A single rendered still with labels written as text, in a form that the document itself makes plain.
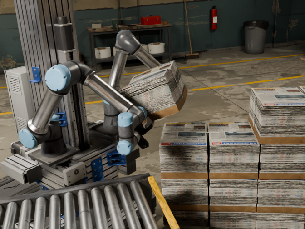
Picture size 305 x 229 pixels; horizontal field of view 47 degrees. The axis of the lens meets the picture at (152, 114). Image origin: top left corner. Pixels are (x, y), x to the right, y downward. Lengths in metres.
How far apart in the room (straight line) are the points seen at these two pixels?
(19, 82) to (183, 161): 1.17
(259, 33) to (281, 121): 7.02
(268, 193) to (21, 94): 1.68
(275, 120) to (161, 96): 0.65
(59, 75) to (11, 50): 6.85
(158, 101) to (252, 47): 7.28
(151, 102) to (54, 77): 0.54
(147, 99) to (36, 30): 0.78
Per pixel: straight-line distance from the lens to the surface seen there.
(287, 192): 2.29
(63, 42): 2.18
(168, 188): 2.22
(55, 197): 1.77
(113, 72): 2.46
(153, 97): 1.92
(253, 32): 9.00
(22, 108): 2.51
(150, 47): 8.15
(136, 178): 1.82
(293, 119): 2.09
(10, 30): 8.49
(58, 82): 1.72
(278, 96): 2.20
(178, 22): 8.86
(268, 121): 2.06
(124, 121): 1.64
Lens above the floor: 1.71
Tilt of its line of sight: 20 degrees down
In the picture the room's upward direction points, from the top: 3 degrees counter-clockwise
